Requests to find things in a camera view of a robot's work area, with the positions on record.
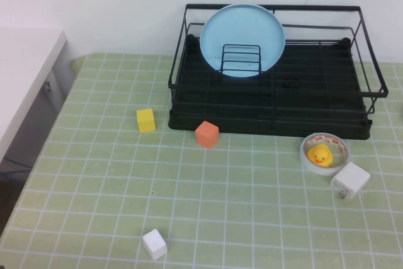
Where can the clear tape roll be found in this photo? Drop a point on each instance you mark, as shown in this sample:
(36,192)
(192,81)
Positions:
(329,139)

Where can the light blue plate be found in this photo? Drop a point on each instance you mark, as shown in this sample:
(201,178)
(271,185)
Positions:
(242,26)

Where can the white charger adapter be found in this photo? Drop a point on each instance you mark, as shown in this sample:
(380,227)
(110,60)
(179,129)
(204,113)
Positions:
(352,179)

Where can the green checkered tablecloth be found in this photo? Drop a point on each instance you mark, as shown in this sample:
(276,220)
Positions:
(252,218)

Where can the black plastic drip tray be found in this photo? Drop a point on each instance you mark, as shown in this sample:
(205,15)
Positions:
(195,114)

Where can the small metal cabinet latch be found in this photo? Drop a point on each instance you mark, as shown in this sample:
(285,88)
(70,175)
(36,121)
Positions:
(48,85)

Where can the orange foam cube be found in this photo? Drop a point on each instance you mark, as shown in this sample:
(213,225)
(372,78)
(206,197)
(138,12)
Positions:
(206,135)

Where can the white foam cube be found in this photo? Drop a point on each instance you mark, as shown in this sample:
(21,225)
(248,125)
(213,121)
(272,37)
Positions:
(154,244)

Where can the yellow rubber duck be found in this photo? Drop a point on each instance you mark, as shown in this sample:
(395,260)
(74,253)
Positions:
(319,155)

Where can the yellow foam cube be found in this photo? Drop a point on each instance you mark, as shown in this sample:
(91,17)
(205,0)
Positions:
(146,121)

